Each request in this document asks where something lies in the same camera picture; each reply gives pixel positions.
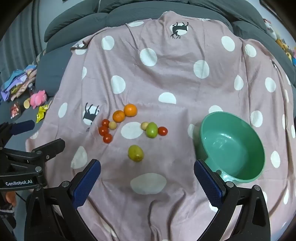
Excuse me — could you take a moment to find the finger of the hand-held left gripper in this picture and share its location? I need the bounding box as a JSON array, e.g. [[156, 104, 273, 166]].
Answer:
[[0, 120, 35, 149], [0, 138, 66, 177]]

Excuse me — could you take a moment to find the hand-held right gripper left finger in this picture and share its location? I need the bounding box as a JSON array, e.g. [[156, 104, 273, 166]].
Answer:
[[24, 159, 101, 241]]

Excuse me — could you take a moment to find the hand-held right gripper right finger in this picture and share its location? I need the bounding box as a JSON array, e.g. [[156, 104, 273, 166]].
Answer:
[[194, 159, 271, 241]]

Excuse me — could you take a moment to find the green plastic bowl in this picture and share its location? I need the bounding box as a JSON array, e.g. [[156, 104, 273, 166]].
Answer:
[[194, 112, 265, 183]]

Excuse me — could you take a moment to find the yellow-green lime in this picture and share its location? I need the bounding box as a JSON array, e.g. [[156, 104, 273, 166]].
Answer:
[[128, 145, 144, 162]]

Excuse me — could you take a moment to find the green lime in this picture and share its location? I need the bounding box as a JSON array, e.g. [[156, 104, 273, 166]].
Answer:
[[146, 122, 159, 139]]

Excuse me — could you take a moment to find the person's left hand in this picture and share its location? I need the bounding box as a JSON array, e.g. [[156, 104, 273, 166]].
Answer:
[[5, 192, 17, 207]]

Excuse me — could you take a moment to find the red snack packet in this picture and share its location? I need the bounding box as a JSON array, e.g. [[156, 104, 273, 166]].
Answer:
[[10, 102, 22, 119]]

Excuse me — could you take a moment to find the yellow snack packet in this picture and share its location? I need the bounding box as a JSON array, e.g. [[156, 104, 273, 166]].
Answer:
[[35, 105, 49, 123]]

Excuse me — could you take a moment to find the pink plush toy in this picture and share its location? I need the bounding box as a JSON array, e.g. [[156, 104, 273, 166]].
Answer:
[[30, 90, 48, 109]]

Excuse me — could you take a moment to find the pile of colourful clothes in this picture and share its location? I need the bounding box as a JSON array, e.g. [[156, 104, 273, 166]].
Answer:
[[1, 65, 38, 101]]

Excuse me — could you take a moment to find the orange mandarin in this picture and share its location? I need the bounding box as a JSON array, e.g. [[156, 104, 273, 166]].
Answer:
[[112, 110, 126, 123], [124, 104, 138, 117]]

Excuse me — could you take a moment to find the grey curtain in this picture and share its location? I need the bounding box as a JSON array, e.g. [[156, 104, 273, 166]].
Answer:
[[0, 0, 53, 77]]

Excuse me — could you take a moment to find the dark grey sofa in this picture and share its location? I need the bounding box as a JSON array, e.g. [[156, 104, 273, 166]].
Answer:
[[0, 0, 296, 163]]

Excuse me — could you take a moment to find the pink polka dot blanket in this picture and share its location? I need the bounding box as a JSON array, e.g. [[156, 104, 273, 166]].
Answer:
[[25, 10, 296, 241]]

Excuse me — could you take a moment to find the colourful plush toy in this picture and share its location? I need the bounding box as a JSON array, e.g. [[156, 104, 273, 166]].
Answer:
[[275, 38, 296, 65]]

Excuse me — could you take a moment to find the white plush toy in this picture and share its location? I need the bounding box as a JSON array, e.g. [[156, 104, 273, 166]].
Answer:
[[262, 19, 278, 40]]

